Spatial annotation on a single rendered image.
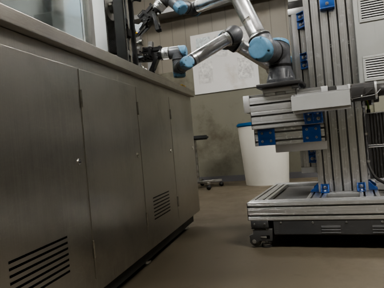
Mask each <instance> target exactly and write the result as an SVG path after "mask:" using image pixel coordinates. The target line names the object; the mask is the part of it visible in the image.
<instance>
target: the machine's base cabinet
mask: <svg viewBox="0 0 384 288"><path fill-rule="evenodd" d="M199 211H200V208H199V195H198V182H197V169H196V161H195V148H194V136H193V123H192V116H191V103H190V97H187V96H185V95H182V94H180V93H176V92H174V91H171V90H169V89H166V88H164V87H161V86H158V85H155V84H153V83H150V82H148V81H144V80H142V79H139V78H137V77H134V76H132V75H129V74H126V73H123V72H121V71H118V70H116V69H112V68H110V67H107V66H105V65H102V64H100V63H97V62H94V61H91V60H89V59H86V58H84V57H80V56H78V55H75V54H73V53H70V52H68V51H65V50H62V49H59V48H57V47H54V46H52V45H48V44H46V43H43V42H41V41H38V40H36V39H33V38H30V37H27V36H25V35H22V34H20V33H17V32H14V31H12V30H9V29H6V28H4V27H1V26H0V288H117V287H118V286H119V285H120V284H121V283H122V282H124V281H125V280H126V279H128V277H129V276H131V275H132V274H133V273H134V272H135V271H137V270H138V269H139V268H140V267H141V266H142V265H147V264H150V263H151V257H153V256H154V255H155V254H156V253H157V252H159V251H160V249H162V248H163V247H164V246H166V245H167V244H168V243H169V242H170V241H171V240H172V239H173V238H175V237H176V236H177V235H178V234H179V233H180V232H181V231H183V230H186V229H189V228H190V227H189V224H191V223H192V222H193V221H194V218H193V215H194V214H196V213H197V212H199Z"/></svg>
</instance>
